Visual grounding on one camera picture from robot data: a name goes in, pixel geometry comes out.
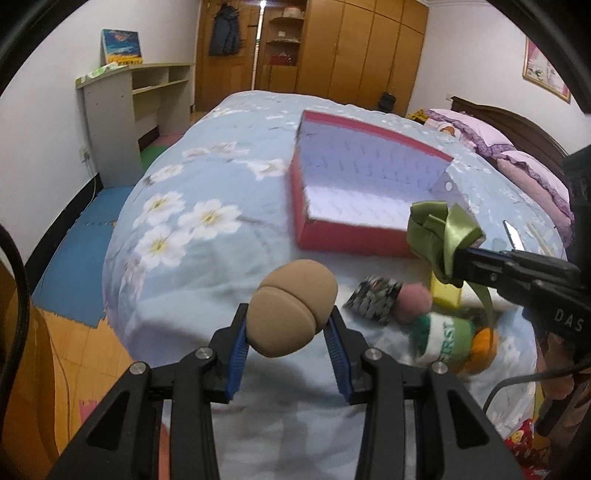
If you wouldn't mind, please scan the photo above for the yellow sponge block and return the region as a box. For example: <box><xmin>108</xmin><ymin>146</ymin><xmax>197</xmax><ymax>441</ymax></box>
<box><xmin>430</xmin><ymin>274</ymin><xmax>462</xmax><ymax>311</ymax></box>

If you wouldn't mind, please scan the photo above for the green ribbon bow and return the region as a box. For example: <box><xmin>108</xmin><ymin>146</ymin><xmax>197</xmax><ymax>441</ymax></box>
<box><xmin>406</xmin><ymin>200</ymin><xmax>498</xmax><ymax>324</ymax></box>

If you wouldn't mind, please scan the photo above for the orange knit cloth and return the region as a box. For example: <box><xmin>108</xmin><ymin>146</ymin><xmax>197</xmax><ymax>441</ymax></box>
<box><xmin>462</xmin><ymin>328</ymin><xmax>499</xmax><ymax>375</ymax></box>

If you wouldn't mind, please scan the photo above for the pink round plush bun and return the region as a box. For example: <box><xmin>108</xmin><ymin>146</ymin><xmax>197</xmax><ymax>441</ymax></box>
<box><xmin>394</xmin><ymin>283</ymin><xmax>433</xmax><ymax>324</ymax></box>

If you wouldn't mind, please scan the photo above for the tan round plush bun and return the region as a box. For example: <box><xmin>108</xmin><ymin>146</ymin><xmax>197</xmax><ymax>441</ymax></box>
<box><xmin>245</xmin><ymin>259</ymin><xmax>339</xmax><ymax>358</ymax></box>

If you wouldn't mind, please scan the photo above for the smartphone on bed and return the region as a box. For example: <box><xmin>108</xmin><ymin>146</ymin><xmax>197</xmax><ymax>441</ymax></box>
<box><xmin>503</xmin><ymin>220</ymin><xmax>525</xmax><ymax>251</ymax></box>

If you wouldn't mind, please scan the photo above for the pink ruffled pillow near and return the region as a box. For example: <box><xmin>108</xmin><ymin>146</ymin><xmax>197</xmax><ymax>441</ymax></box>
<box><xmin>493</xmin><ymin>150</ymin><xmax>574</xmax><ymax>247</ymax></box>

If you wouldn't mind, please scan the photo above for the pink ruffled pillow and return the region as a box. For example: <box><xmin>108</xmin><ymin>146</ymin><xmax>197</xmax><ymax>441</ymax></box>
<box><xmin>425</xmin><ymin>109</ymin><xmax>516</xmax><ymax>157</ymax></box>
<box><xmin>493</xmin><ymin>150</ymin><xmax>574</xmax><ymax>247</ymax></box>

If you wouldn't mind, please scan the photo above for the black white patterned pouch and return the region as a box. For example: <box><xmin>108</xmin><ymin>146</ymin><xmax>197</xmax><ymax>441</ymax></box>
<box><xmin>344</xmin><ymin>275</ymin><xmax>403</xmax><ymax>324</ymax></box>

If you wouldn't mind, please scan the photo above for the pink ruffled pillow far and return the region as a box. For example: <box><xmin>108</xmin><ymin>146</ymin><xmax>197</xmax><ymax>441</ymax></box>
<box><xmin>425</xmin><ymin>109</ymin><xmax>516</xmax><ymax>157</ymax></box>

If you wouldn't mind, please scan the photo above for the dark wooden headboard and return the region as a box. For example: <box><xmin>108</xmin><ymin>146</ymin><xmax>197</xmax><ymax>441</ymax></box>
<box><xmin>451</xmin><ymin>96</ymin><xmax>567</xmax><ymax>169</ymax></box>

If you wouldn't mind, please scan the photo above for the red cardboard box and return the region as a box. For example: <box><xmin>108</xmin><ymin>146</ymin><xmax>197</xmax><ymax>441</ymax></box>
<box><xmin>290</xmin><ymin>110</ymin><xmax>468</xmax><ymax>258</ymax></box>

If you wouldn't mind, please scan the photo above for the blue foam floor mat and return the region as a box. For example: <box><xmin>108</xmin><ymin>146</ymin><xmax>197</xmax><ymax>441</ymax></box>
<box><xmin>26</xmin><ymin>179</ymin><xmax>131</xmax><ymax>328</ymax></box>

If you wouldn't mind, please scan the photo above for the black bag on floor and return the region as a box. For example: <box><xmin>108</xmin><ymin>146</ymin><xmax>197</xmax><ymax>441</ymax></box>
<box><xmin>378</xmin><ymin>92</ymin><xmax>396</xmax><ymax>113</ymax></box>

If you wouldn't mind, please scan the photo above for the floral blue bedspread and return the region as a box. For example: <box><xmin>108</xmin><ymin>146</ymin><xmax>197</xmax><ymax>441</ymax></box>
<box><xmin>102</xmin><ymin>91</ymin><xmax>564</xmax><ymax>479</ymax></box>

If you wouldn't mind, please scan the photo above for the wooden wardrobe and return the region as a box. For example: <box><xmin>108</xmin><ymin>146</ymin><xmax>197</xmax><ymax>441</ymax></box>
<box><xmin>194</xmin><ymin>1</ymin><xmax>429</xmax><ymax>116</ymax></box>

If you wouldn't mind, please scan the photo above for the grey shelf desk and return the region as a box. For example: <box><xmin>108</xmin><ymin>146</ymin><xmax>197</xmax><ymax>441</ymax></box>
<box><xmin>76</xmin><ymin>63</ymin><xmax>191</xmax><ymax>188</ymax></box>

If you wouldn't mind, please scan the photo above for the dark hanging jacket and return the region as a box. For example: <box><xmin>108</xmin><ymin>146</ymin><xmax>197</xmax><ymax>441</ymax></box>
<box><xmin>208</xmin><ymin>3</ymin><xmax>240</xmax><ymax>56</ymax></box>

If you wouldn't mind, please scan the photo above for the blue picture book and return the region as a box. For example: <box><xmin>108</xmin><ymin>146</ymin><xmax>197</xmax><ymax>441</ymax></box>
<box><xmin>101</xmin><ymin>29</ymin><xmax>143</xmax><ymax>65</ymax></box>

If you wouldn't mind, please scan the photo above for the black cable right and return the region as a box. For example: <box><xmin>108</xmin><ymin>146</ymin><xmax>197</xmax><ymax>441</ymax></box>
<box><xmin>482</xmin><ymin>361</ymin><xmax>591</xmax><ymax>414</ymax></box>

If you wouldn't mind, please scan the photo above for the black cable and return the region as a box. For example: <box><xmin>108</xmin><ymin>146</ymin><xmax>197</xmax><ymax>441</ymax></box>
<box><xmin>0</xmin><ymin>224</ymin><xmax>32</xmax><ymax>411</ymax></box>
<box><xmin>482</xmin><ymin>361</ymin><xmax>591</xmax><ymax>414</ymax></box>

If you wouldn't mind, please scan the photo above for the framed wall picture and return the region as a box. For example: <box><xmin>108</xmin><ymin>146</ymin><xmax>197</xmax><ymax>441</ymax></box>
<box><xmin>522</xmin><ymin>38</ymin><xmax>571</xmax><ymax>103</ymax></box>

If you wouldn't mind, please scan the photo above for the black cable left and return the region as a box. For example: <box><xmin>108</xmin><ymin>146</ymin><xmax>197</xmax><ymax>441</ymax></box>
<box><xmin>0</xmin><ymin>224</ymin><xmax>32</xmax><ymax>411</ymax></box>

